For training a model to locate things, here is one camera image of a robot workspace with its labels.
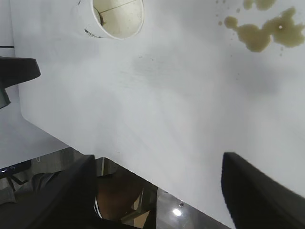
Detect black stand legs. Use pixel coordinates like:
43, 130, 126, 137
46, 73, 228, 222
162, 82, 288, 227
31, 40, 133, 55
0, 160, 33, 191

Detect white paper coffee cup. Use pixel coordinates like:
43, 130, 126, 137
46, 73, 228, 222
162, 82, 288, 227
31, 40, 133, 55
72, 0, 145, 40

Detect small brown coffee puddle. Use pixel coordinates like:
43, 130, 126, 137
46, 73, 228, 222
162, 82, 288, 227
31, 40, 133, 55
243, 0, 278, 11

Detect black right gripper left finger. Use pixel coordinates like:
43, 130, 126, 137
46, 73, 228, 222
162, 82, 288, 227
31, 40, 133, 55
0, 154, 103, 229

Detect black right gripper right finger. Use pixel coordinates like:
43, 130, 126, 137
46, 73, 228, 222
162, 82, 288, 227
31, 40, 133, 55
220, 152, 305, 229

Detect large brown coffee puddle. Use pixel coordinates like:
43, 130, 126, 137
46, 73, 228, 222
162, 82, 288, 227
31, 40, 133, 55
224, 6, 305, 52

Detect brown cardboard box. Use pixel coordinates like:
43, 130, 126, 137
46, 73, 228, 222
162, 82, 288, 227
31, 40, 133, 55
96, 170, 143, 221

